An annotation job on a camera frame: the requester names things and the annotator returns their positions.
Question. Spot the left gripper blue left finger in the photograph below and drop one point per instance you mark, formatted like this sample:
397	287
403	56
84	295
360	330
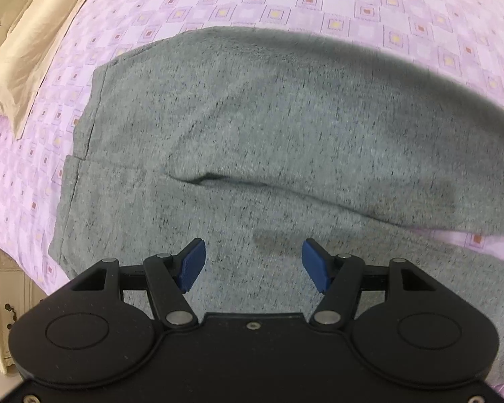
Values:
169	277

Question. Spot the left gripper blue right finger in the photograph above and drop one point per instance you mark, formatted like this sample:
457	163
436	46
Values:
338	279

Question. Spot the grey knit pants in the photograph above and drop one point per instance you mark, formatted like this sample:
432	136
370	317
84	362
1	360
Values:
255	140

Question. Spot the cream bedside cabinet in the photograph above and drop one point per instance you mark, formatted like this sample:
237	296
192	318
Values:
18	294

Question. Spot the beige pillow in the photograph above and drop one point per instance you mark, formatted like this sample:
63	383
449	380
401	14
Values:
26	55

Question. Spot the pink patterned bed sheet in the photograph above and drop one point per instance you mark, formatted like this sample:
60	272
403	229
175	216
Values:
463	39

